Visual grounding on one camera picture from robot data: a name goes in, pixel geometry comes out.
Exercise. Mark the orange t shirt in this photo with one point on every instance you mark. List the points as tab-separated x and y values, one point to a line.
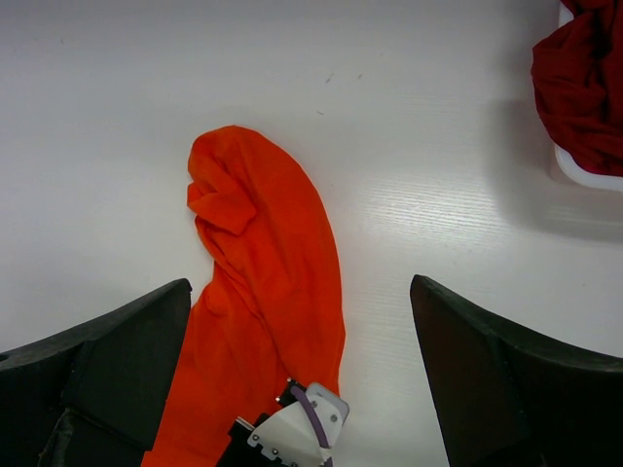
273	308

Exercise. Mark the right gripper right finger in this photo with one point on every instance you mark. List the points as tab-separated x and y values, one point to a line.
506	395

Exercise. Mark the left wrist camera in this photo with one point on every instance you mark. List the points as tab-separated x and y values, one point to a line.
325	416

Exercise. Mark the white plastic basket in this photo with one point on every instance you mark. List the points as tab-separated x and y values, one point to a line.
564	166

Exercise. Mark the dark red t shirt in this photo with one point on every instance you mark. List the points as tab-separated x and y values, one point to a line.
577	79

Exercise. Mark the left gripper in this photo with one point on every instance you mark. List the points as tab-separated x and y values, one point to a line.
243	447

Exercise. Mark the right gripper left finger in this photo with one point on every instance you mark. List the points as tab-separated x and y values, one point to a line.
94	395

